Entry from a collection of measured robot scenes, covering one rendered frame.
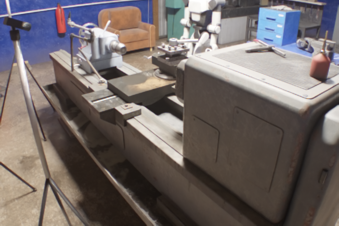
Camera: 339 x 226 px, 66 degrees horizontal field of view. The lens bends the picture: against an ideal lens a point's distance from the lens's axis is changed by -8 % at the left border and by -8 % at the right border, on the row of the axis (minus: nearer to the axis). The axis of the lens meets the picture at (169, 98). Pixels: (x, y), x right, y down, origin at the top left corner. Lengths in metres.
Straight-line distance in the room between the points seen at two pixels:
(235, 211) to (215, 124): 0.35
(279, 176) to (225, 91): 0.34
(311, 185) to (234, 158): 0.30
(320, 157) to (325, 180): 0.08
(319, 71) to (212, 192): 0.64
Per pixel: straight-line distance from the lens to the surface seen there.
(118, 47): 2.14
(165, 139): 1.50
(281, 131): 0.90
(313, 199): 1.01
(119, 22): 5.90
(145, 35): 5.82
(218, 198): 1.21
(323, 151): 0.90
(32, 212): 2.45
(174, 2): 6.08
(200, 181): 1.26
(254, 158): 1.01
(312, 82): 0.99
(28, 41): 5.79
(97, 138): 2.35
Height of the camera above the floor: 1.67
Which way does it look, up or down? 26 degrees down
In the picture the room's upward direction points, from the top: straight up
